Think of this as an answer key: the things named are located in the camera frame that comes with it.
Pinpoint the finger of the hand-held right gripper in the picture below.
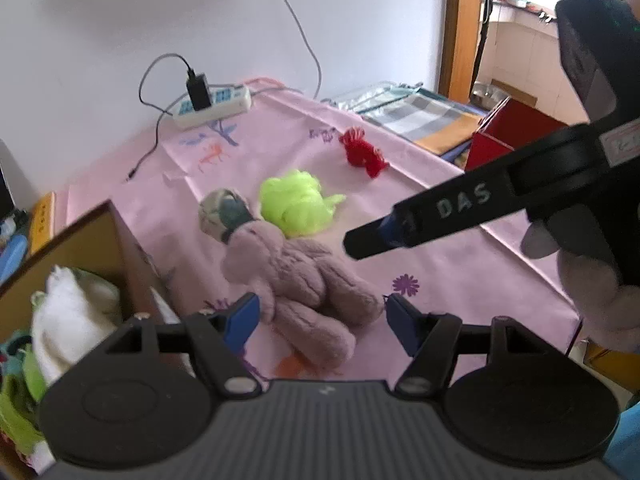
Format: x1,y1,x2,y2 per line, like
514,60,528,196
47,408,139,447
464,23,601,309
343,156,531,262

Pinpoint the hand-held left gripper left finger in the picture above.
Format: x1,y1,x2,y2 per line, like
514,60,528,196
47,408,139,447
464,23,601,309
101,291,262,399

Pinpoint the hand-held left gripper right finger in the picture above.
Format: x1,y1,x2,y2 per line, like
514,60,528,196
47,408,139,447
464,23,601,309
385,293,567,399

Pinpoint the mauve plush teddy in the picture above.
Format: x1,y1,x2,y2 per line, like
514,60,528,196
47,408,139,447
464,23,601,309
221,217,382,367

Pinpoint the grey patterned sock ball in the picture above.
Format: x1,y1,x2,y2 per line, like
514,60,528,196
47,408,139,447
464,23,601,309
199,187,258,243

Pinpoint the yellow-green plush toy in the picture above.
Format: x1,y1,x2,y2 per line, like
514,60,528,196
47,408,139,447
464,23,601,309
259,170,347,238

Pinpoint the brown cardboard box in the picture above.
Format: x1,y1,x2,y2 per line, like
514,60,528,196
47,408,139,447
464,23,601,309
0,200,198,480

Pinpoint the person's right hand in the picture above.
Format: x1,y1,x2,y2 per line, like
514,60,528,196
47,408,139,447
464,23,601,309
520,221,640,347

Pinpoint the pink printed blanket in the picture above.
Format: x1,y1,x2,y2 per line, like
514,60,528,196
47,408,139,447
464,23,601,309
50,77,581,381

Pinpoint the flat brown carton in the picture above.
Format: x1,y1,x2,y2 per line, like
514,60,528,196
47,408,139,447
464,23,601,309
487,79,538,111

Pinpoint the red box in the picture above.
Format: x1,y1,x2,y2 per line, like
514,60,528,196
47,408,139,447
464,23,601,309
465,97,573,171

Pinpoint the folded plaid cloth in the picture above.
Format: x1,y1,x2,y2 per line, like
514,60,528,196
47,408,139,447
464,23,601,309
362,89,486,156

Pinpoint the red yarn tassel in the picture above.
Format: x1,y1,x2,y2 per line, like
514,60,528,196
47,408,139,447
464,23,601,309
338,127,391,179

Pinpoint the metal pot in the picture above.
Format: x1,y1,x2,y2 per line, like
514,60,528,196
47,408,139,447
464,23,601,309
471,81,506,106

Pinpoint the clear plastic packet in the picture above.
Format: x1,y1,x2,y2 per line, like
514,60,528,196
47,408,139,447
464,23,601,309
320,80,426,111

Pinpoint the white power strip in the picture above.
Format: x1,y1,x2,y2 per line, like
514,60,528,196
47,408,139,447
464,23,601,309
172,85,253,131

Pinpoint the yellow book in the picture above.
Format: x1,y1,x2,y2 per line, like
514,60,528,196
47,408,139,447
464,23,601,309
27,192,56,256

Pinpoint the black charger plug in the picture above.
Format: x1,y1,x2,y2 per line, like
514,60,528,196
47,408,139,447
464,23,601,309
186,72,213,111

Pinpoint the green plush toy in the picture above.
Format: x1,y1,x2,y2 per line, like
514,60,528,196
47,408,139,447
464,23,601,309
0,360,51,453

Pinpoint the black phone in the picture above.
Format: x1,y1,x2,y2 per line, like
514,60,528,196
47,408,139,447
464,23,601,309
0,140,16,221

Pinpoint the wooden door frame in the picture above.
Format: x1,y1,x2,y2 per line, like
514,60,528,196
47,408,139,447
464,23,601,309
437,0,488,103

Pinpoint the white power cord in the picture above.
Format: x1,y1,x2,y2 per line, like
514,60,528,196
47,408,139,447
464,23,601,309
260,0,323,101

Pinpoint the black charger cable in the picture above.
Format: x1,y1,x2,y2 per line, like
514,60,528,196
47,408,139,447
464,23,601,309
127,52,201,182

